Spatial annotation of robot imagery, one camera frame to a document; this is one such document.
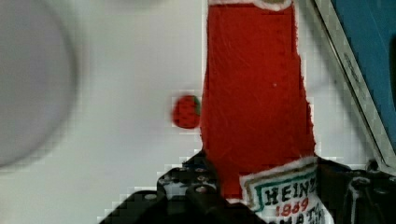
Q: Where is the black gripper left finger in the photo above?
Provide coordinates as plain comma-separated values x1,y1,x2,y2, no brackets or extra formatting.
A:
157,150,224,204

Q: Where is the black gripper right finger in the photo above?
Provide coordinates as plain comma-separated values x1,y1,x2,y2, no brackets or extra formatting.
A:
318,159,396,224

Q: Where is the red plush ketchup bottle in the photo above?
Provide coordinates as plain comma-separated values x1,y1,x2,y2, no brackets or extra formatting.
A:
201,0,329,224

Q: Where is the red plush strawberry right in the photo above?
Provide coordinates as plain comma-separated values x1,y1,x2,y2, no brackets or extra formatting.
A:
172,95,201,129

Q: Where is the black toaster oven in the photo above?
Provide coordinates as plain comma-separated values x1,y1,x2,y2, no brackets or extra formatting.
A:
309,0,396,175

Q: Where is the large grey oval plate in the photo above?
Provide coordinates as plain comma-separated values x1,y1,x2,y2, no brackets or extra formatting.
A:
0,0,78,167

